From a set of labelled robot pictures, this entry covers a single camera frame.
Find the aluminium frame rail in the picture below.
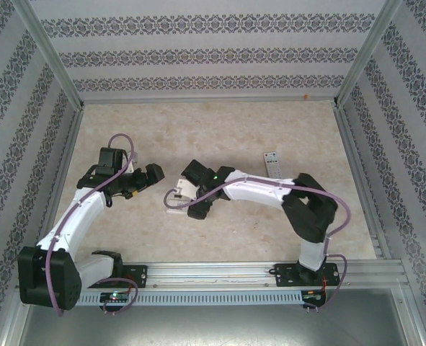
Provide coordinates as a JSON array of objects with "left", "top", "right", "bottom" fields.
[
  {"left": 32, "top": 106, "right": 87, "bottom": 264},
  {"left": 333, "top": 104, "right": 394, "bottom": 260},
  {"left": 79, "top": 97, "right": 340, "bottom": 107}
]

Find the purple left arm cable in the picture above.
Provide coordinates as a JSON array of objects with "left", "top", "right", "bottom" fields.
[{"left": 45, "top": 133, "right": 138, "bottom": 318}]

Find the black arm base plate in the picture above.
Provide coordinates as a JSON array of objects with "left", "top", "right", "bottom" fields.
[
  {"left": 274, "top": 262, "right": 338, "bottom": 288},
  {"left": 120, "top": 265, "right": 148, "bottom": 289}
]

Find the aluminium frame post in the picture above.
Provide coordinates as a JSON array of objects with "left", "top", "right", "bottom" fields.
[
  {"left": 392, "top": 262, "right": 426, "bottom": 346},
  {"left": 0, "top": 306, "right": 28, "bottom": 346},
  {"left": 12, "top": 0, "right": 86, "bottom": 111},
  {"left": 334, "top": 0, "right": 404, "bottom": 107}
]

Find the grey metal sheet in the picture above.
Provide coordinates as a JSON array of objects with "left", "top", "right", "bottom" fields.
[{"left": 21, "top": 304, "right": 412, "bottom": 346}]

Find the wide aluminium mounting rail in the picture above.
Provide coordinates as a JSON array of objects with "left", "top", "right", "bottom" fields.
[{"left": 79, "top": 262, "right": 405, "bottom": 289}]

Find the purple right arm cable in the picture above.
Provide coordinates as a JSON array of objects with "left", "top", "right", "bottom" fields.
[{"left": 164, "top": 178, "right": 351, "bottom": 315}]

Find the slim white button remote control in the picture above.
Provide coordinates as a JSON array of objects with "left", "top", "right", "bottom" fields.
[{"left": 262, "top": 151, "right": 284, "bottom": 178}]

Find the perforated white cable tray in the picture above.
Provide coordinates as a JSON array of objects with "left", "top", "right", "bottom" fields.
[{"left": 78, "top": 290, "right": 304, "bottom": 308}]

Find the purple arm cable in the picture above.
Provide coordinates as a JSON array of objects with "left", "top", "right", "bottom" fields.
[
  {"left": 164, "top": 178, "right": 351, "bottom": 315},
  {"left": 45, "top": 133, "right": 138, "bottom": 318}
]

